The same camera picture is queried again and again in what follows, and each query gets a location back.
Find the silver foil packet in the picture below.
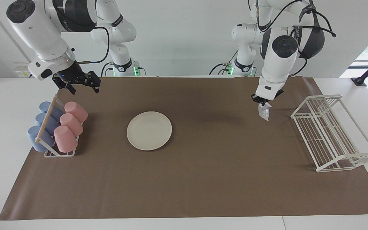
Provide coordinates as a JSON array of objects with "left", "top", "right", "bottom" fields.
[{"left": 258, "top": 102, "right": 272, "bottom": 121}]

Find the cream round plate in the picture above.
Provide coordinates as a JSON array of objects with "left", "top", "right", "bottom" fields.
[{"left": 127, "top": 111, "right": 173, "bottom": 151}]

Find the pink plastic cup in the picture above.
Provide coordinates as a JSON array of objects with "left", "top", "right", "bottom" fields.
[
  {"left": 54, "top": 125, "right": 78, "bottom": 153},
  {"left": 64, "top": 101, "right": 88, "bottom": 123},
  {"left": 59, "top": 113, "right": 84, "bottom": 137}
]

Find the blue plastic cup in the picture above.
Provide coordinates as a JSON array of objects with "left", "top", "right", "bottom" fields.
[
  {"left": 35, "top": 112, "right": 60, "bottom": 134},
  {"left": 39, "top": 101, "right": 64, "bottom": 120},
  {"left": 27, "top": 125, "right": 55, "bottom": 152}
]

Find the white cup holder rack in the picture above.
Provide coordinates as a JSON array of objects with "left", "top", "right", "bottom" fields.
[{"left": 35, "top": 95, "right": 80, "bottom": 157}]

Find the brown table mat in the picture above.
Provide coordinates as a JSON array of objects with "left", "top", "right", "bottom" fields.
[{"left": 0, "top": 77, "right": 368, "bottom": 221}]

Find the black right base cable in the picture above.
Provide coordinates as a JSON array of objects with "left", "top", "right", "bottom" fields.
[{"left": 101, "top": 62, "right": 114, "bottom": 77}]

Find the black base cable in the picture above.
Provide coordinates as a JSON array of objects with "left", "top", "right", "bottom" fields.
[
  {"left": 101, "top": 62, "right": 114, "bottom": 77},
  {"left": 209, "top": 48, "right": 239, "bottom": 76}
]

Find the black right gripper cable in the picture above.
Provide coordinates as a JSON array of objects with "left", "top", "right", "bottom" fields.
[{"left": 75, "top": 27, "right": 110, "bottom": 64}]

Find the white wall socket box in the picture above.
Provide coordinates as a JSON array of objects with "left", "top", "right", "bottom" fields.
[{"left": 14, "top": 62, "right": 33, "bottom": 78}]

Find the black left base cable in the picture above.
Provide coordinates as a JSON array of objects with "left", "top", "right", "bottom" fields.
[{"left": 209, "top": 48, "right": 239, "bottom": 76}]

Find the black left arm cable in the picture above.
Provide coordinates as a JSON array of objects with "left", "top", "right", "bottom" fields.
[{"left": 256, "top": 0, "right": 336, "bottom": 77}]

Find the white wire dish rack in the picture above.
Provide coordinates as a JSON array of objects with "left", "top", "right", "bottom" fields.
[{"left": 291, "top": 94, "right": 368, "bottom": 173}]

